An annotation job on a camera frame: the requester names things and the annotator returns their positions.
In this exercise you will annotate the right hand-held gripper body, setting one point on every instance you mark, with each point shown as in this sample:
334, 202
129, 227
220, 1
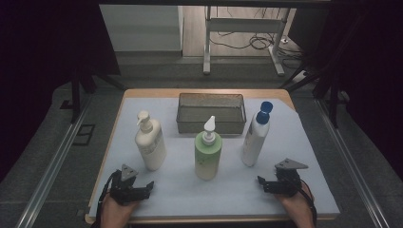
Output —
286, 182

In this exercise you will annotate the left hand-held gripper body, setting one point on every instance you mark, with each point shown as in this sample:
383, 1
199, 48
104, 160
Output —
123, 190

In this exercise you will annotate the white bottle with blue cap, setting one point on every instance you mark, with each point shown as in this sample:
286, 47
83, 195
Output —
255, 142

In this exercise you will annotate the cream pump bottle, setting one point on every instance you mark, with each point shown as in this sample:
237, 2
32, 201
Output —
152, 145

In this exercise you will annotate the green pump bottle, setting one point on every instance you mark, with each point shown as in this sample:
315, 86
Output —
207, 158

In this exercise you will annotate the metal mesh basket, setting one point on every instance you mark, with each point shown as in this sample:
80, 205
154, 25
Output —
210, 109

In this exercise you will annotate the person's left hand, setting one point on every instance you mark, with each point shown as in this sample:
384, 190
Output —
117, 210

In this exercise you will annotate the person's right hand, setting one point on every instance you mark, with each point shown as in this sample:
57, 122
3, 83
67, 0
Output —
294, 205

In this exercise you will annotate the black stand legs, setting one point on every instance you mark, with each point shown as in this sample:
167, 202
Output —
75, 95
332, 95

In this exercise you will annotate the dark curtain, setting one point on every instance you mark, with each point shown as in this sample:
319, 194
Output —
367, 63
47, 47

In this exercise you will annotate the white cabinet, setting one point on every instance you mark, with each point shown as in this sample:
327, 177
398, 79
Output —
142, 28

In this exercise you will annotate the aluminium floor rail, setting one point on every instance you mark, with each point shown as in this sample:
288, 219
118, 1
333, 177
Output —
50, 167
351, 167

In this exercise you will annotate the white metal stand frame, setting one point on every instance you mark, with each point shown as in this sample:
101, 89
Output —
244, 24

